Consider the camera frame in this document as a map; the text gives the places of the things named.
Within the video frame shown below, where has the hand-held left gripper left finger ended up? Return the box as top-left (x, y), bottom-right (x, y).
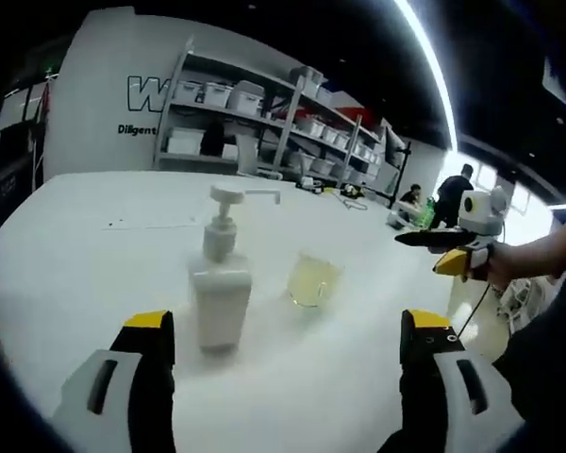
top-left (51, 309), bottom-right (176, 453)

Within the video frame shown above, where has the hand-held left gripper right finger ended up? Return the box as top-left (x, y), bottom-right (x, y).
top-left (376, 309), bottom-right (524, 453)

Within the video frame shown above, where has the white pump bottle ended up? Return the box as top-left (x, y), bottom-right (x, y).
top-left (188, 184), bottom-right (282, 353)

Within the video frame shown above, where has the clear glass cup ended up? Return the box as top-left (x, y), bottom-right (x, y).
top-left (286, 249), bottom-right (346, 309)

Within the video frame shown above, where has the person's right hand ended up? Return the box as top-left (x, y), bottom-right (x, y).
top-left (486, 243), bottom-right (524, 292)

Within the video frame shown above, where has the long ceiling light strip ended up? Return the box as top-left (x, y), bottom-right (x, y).
top-left (393, 0), bottom-right (458, 150)

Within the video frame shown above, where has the grey metal shelving rack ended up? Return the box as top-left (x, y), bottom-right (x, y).
top-left (153, 35), bottom-right (388, 190)

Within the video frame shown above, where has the group of white storage boxes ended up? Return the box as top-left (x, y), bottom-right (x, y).
top-left (167, 65), bottom-right (383, 185)

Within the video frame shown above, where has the black bag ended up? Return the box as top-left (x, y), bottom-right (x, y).
top-left (200, 121), bottom-right (225, 157)

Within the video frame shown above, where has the red hanging cloth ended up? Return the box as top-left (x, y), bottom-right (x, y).
top-left (41, 77), bottom-right (58, 119)

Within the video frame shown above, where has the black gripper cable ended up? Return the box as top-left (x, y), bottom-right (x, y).
top-left (455, 280), bottom-right (491, 339)

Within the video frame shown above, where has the white looped cable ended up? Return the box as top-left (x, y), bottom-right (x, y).
top-left (332, 192), bottom-right (370, 213)

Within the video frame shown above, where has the black workstation frame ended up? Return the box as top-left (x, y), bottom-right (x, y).
top-left (0, 79), bottom-right (48, 227)

